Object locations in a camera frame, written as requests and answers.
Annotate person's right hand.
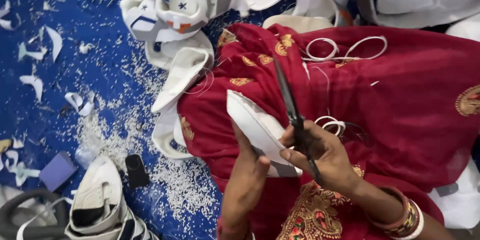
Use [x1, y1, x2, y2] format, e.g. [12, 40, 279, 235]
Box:
[279, 121, 363, 198]

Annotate person's left hand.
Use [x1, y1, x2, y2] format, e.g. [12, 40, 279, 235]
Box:
[220, 119, 272, 223]

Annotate white trimmed shoe piece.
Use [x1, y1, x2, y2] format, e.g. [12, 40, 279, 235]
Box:
[226, 89, 303, 178]

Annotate black metal scissors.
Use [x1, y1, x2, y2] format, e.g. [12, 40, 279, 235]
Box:
[272, 57, 324, 185]

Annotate small coiled white trim strip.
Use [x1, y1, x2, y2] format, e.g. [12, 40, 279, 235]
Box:
[314, 115, 347, 137]

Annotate spread of white granules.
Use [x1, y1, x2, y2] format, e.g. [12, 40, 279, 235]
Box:
[73, 37, 220, 235]

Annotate red embroidered garment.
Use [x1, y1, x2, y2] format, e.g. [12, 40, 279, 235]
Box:
[177, 22, 480, 240]

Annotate white shoe upper blue lining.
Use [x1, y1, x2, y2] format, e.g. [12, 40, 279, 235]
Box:
[151, 101, 196, 160]

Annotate red gold white wrist bangles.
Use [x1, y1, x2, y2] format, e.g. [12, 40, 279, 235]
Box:
[365, 185, 425, 240]

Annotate small black rubber piece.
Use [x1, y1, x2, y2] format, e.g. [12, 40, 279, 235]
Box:
[124, 153, 151, 189]

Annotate long looped white trim strip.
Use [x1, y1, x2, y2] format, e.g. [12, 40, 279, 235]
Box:
[301, 36, 388, 63]

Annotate white navy striped shoe upper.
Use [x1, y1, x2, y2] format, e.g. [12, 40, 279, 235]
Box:
[64, 205, 160, 240]

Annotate plain white folded shoe upper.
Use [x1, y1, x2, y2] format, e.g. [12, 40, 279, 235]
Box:
[144, 30, 215, 114]

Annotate beige shoe sole piece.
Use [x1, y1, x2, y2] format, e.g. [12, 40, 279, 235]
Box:
[262, 14, 335, 34]

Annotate white grey shoe material sheet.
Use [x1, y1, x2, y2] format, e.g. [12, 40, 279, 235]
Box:
[427, 157, 480, 230]

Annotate white shoe upper black lining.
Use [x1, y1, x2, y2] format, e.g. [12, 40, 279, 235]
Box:
[69, 155, 127, 235]

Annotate purple foam block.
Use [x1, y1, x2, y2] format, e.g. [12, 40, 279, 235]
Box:
[39, 151, 79, 193]

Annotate white shoe upper cross mark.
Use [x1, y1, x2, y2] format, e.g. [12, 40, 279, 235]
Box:
[155, 0, 211, 35]

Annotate white shoe upper blue stripe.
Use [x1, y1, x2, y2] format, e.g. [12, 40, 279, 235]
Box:
[119, 0, 171, 43]

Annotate scattered white offcut scraps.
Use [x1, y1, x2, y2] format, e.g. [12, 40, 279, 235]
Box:
[0, 0, 99, 188]

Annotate grey curved hose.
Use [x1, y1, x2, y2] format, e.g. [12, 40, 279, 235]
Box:
[0, 189, 71, 239]

